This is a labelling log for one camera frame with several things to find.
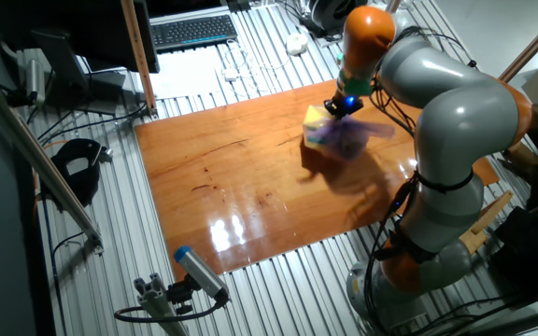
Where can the slanted metal frame post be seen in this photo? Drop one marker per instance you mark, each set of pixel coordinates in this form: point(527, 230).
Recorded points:
point(535, 42)

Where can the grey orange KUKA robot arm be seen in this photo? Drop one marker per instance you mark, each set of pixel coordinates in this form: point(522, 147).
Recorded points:
point(465, 121)

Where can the black computer keyboard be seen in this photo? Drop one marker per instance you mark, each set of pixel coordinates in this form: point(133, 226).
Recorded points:
point(194, 32)

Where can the grey camera with blue end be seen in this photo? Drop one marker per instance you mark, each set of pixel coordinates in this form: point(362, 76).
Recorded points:
point(201, 273)

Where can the black computer monitor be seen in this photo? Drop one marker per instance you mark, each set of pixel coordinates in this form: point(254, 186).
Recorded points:
point(87, 28)

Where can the brown wooden board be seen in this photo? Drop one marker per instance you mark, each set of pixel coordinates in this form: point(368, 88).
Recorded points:
point(231, 186)

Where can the white lumpy plastic object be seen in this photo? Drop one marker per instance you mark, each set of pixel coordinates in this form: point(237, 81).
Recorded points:
point(297, 44)

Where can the black headset shaped clamp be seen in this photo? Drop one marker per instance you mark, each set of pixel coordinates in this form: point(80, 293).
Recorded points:
point(80, 179)

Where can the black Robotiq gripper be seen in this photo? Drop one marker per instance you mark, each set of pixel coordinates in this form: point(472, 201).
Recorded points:
point(344, 106)

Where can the black monitor stand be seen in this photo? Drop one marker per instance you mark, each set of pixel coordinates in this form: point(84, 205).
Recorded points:
point(63, 65)

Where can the long aluminium rail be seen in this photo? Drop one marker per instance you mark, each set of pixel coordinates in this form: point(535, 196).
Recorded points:
point(31, 149)

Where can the wooden stick upright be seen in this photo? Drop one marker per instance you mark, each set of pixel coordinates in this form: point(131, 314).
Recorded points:
point(138, 56)

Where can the grey metal cylinder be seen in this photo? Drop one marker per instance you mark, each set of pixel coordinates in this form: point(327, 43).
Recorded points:
point(34, 79)

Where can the black camera bracket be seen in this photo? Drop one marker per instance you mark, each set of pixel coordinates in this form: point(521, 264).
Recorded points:
point(180, 293)

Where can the purple plastic bag of things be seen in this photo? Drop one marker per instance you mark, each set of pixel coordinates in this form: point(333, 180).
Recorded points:
point(344, 137)

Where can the light wooden block piece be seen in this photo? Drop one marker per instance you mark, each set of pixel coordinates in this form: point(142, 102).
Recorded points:
point(479, 228)

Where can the black round drum device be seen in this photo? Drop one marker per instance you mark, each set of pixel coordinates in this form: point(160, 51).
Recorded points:
point(332, 14)

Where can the white charger adapter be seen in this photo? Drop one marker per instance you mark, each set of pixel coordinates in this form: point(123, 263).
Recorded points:
point(230, 75)

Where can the white paper sheet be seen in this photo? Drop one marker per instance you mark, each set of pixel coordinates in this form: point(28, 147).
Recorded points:
point(180, 74)

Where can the metal stand post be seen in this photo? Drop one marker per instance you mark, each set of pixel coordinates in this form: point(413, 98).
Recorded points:
point(393, 5)

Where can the aluminium camera mount profile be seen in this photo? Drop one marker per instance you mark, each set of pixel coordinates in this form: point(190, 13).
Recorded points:
point(157, 303)

